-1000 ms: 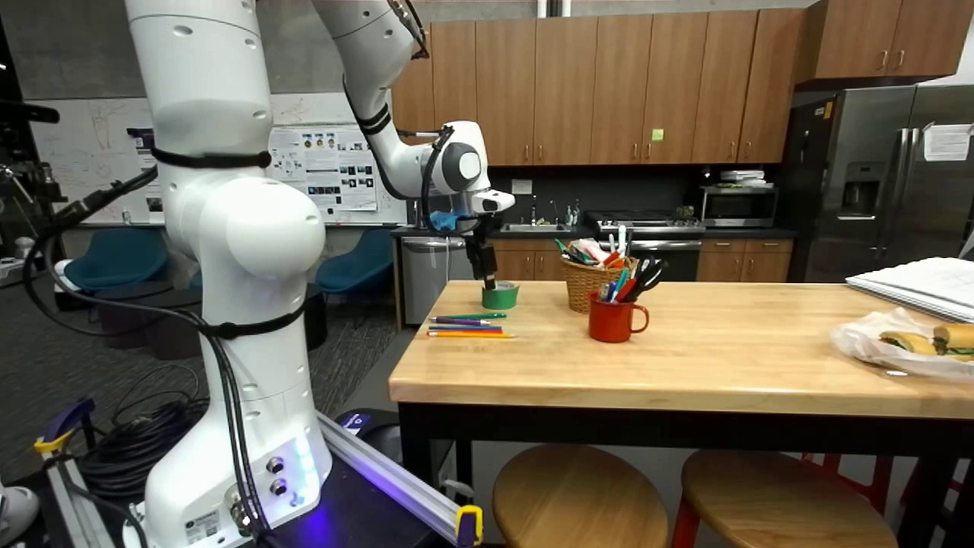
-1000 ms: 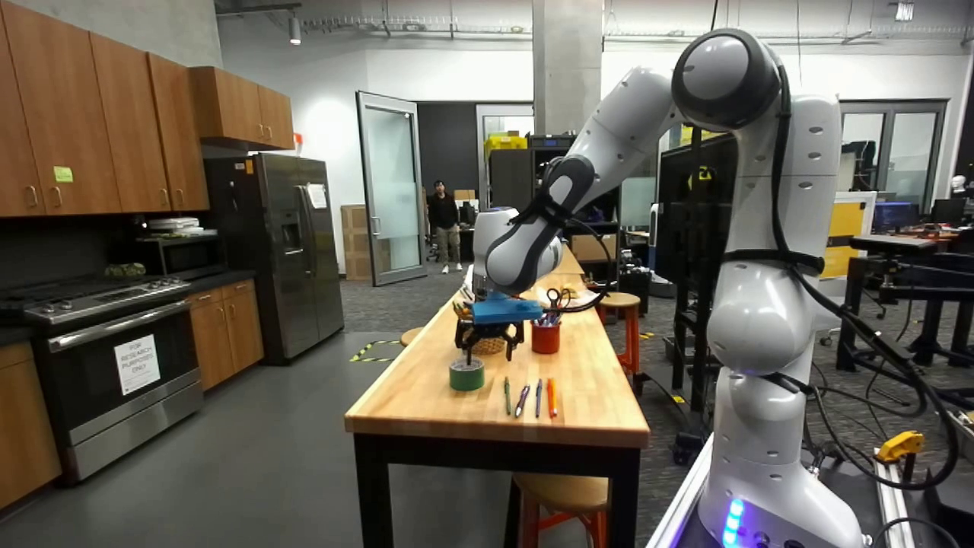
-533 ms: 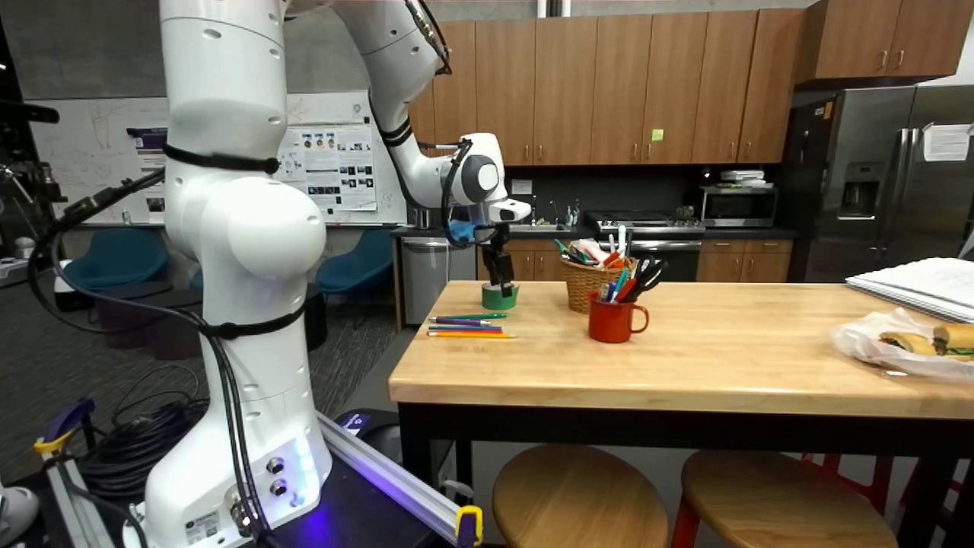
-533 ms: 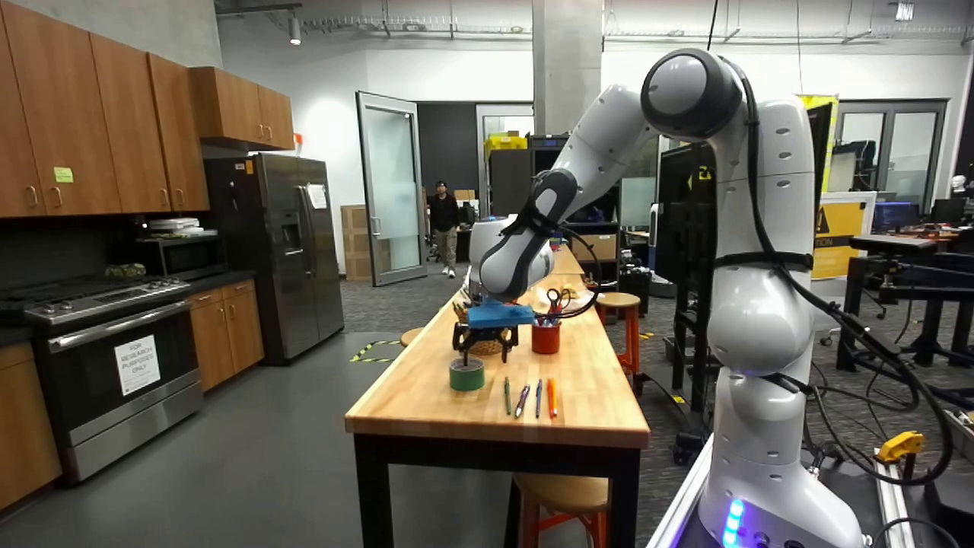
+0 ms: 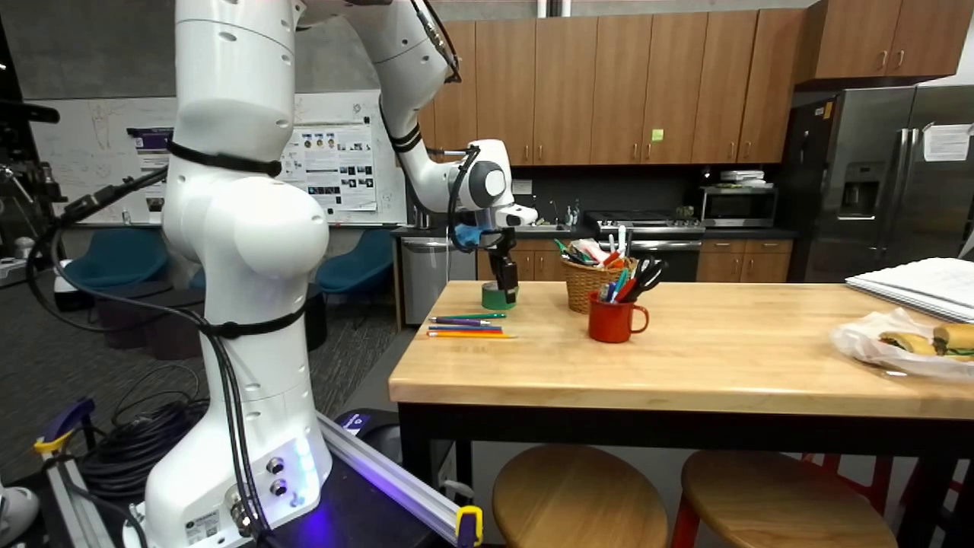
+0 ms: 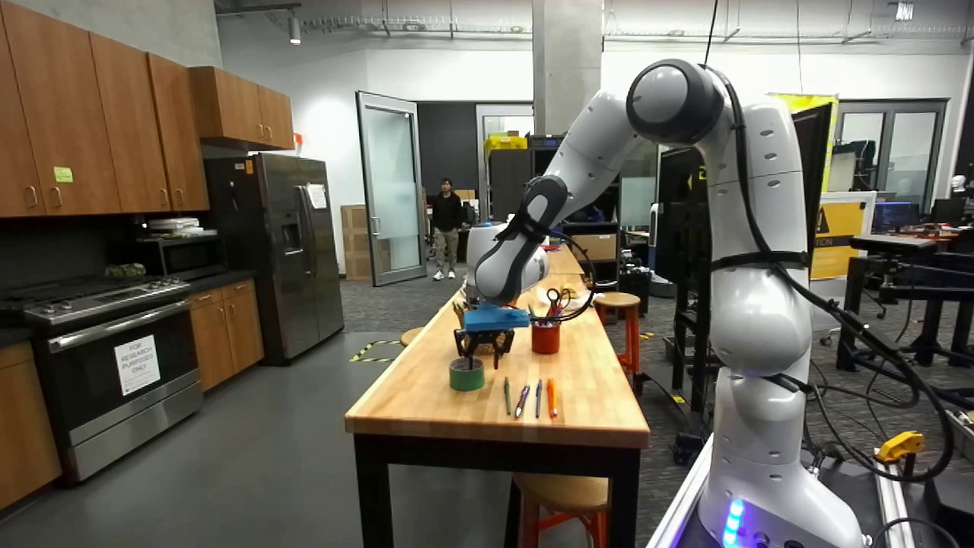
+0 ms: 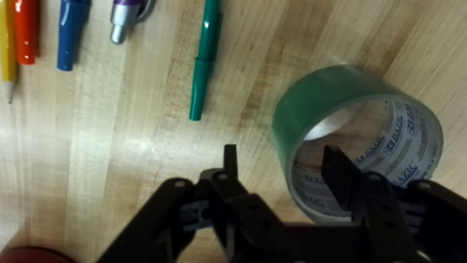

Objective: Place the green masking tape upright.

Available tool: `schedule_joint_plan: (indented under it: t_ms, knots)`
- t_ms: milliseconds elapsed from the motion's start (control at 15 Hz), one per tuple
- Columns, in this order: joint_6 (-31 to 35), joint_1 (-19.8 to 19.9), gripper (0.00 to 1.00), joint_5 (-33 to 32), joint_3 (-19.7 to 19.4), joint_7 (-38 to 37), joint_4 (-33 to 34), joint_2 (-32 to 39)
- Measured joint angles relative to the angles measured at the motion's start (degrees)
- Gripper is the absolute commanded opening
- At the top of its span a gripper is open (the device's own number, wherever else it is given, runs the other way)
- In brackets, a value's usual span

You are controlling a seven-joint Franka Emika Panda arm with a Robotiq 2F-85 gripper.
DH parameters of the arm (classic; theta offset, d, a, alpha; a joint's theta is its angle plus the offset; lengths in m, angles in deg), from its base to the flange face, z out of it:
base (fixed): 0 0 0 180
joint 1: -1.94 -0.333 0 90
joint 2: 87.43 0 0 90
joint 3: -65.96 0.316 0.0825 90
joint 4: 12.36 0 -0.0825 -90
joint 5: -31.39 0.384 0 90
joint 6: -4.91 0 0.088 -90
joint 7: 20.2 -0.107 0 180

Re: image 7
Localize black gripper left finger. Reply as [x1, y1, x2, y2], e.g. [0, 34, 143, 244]
[96, 144, 294, 263]

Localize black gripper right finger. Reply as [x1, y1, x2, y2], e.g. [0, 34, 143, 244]
[321, 145, 467, 263]

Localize green masking tape roll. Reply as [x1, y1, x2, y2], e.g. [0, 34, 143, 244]
[269, 65, 445, 225]

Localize red mug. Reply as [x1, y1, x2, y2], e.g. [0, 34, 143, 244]
[0, 246, 77, 263]

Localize blue marker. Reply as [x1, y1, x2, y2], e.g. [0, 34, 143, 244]
[55, 0, 93, 73]

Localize orange marker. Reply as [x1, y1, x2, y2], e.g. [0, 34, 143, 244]
[11, 0, 40, 66]

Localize yellow pencil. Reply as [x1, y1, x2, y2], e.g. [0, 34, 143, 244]
[0, 0, 18, 106]

